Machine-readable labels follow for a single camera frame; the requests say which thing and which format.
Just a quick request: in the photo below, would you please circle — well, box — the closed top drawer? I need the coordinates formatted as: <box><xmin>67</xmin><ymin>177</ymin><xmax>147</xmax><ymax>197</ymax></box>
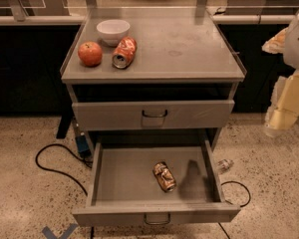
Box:
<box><xmin>72</xmin><ymin>100</ymin><xmax>234</xmax><ymax>130</ymax></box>

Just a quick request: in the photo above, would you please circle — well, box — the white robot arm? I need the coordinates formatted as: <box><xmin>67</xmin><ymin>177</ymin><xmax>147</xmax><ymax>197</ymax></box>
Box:
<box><xmin>262</xmin><ymin>12</ymin><xmax>299</xmax><ymax>136</ymax></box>

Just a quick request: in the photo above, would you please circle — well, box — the grey metal drawer cabinet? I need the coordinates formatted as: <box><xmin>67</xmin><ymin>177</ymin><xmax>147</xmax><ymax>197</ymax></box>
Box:
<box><xmin>62</xmin><ymin>7</ymin><xmax>245</xmax><ymax>143</ymax></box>

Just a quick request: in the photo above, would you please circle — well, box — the open middle drawer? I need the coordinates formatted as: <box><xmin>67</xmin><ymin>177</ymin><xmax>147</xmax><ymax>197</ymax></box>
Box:
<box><xmin>73</xmin><ymin>143</ymin><xmax>240</xmax><ymax>226</ymax></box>

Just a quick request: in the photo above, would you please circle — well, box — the red apple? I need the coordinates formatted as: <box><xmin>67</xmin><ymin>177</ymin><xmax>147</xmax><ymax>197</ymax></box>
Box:
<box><xmin>78</xmin><ymin>42</ymin><xmax>103</xmax><ymax>67</ymax></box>

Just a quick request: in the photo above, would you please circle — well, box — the white bowl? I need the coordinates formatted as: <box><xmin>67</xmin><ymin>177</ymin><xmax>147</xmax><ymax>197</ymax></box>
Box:
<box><xmin>97</xmin><ymin>19</ymin><xmax>131</xmax><ymax>47</ymax></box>

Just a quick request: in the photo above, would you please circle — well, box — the red orange soda can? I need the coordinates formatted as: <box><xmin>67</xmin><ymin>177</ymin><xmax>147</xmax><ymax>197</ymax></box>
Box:
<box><xmin>112</xmin><ymin>37</ymin><xmax>138</xmax><ymax>69</ymax></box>

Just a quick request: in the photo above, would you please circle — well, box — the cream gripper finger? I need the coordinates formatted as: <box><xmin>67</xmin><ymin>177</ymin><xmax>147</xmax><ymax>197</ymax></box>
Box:
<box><xmin>268</xmin><ymin>76</ymin><xmax>287</xmax><ymax>114</ymax></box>
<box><xmin>265</xmin><ymin>107</ymin><xmax>298</xmax><ymax>130</ymax></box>

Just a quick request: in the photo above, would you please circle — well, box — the blue power adapter box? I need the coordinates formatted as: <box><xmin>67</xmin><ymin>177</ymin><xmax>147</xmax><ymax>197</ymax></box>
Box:
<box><xmin>75</xmin><ymin>135</ymin><xmax>91</xmax><ymax>158</ymax></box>

